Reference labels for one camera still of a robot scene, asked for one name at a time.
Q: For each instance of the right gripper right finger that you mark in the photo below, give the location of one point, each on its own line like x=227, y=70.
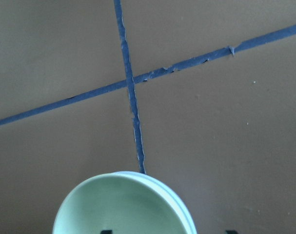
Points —
x=231, y=232

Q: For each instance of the blue bowl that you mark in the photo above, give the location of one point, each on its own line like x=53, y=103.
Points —
x=167, y=194

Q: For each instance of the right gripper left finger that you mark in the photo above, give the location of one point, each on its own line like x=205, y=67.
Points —
x=106, y=232

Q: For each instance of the green bowl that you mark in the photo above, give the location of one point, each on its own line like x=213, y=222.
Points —
x=111, y=202

